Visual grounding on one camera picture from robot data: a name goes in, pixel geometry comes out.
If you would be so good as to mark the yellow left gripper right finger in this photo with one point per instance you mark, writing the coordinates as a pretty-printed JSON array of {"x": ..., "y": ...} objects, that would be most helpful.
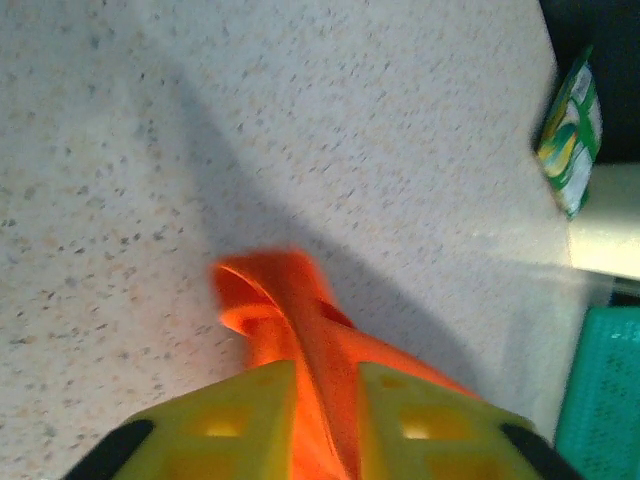
[{"x": 440, "y": 440}]

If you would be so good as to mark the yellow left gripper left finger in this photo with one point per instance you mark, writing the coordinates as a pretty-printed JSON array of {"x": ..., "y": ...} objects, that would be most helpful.
[{"x": 225, "y": 440}]

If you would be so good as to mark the orange t-shirt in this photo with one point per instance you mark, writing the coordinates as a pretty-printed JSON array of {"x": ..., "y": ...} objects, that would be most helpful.
[{"x": 300, "y": 310}]

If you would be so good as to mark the teal plastic basket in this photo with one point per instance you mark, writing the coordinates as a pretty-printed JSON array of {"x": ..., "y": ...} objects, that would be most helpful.
[{"x": 605, "y": 390}]

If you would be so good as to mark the cream knife block pink rim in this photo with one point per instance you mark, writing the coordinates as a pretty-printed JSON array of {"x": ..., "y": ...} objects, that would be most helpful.
[{"x": 610, "y": 225}]

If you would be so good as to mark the green snack packet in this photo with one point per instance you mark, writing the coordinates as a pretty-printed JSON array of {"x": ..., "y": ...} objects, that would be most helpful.
[{"x": 575, "y": 140}]

